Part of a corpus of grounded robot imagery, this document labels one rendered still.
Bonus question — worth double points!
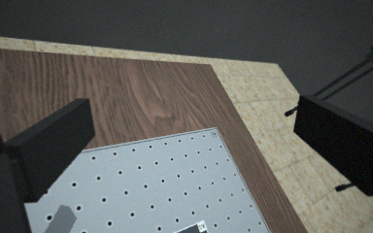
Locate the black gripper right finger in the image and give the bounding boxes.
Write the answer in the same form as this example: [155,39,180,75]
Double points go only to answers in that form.
[293,95,373,196]

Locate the grey perforated base plate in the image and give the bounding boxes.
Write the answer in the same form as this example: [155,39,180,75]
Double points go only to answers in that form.
[24,127,271,233]

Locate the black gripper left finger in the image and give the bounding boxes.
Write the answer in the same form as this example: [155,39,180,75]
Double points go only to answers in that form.
[0,98,95,233]

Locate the dark grey plate nest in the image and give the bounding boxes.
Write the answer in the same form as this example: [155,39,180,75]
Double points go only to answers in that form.
[174,220,209,233]

